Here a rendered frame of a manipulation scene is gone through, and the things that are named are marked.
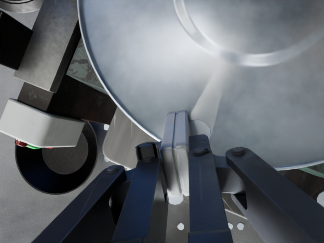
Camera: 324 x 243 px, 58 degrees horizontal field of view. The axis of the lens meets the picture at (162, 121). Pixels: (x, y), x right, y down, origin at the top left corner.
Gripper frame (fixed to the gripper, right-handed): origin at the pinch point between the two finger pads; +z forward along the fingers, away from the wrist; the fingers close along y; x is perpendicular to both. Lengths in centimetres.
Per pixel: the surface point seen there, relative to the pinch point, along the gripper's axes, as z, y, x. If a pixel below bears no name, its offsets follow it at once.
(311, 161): 2.6, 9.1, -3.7
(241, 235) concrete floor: 64, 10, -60
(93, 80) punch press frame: 20.1, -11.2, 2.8
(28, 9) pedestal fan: 97, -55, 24
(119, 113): 5.1, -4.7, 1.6
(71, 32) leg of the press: 23.1, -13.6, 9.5
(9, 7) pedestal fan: 97, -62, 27
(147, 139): 4.2, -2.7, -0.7
